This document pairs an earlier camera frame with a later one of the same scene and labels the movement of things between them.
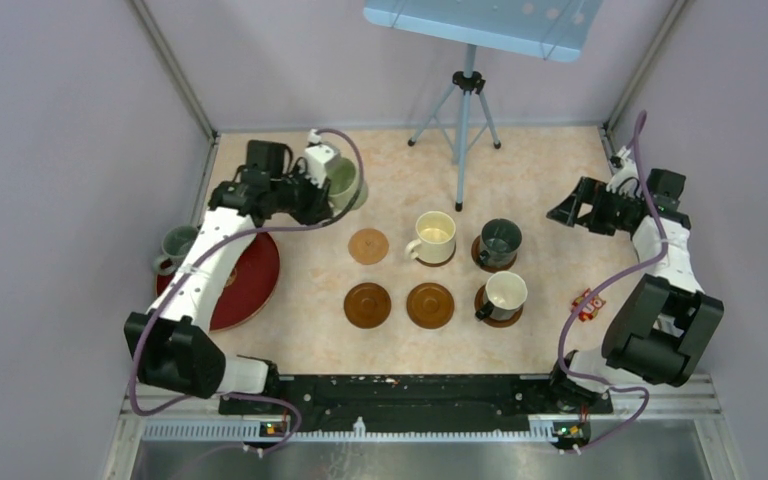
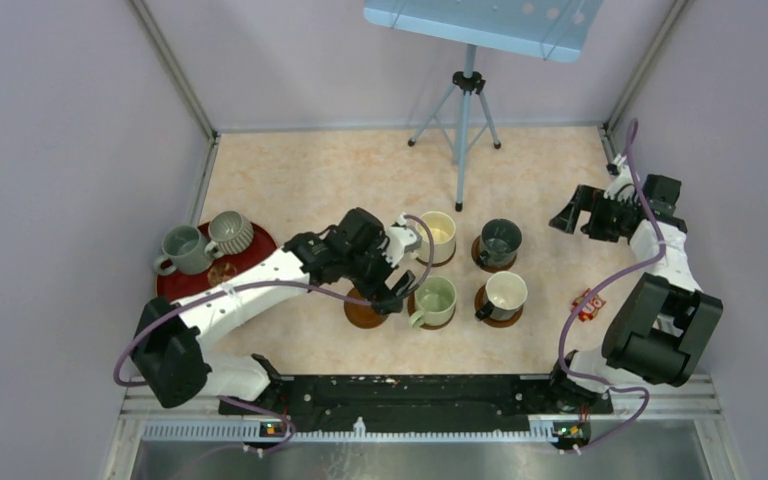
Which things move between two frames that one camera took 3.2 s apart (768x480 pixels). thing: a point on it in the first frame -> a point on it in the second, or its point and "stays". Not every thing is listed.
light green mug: x=344 y=176 -> x=435 y=299
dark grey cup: x=500 y=238 stays
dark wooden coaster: x=476 y=252 stays
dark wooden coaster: x=497 y=323 stays
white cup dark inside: x=504 y=295 stays
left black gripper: x=318 y=208 -> x=381 y=297
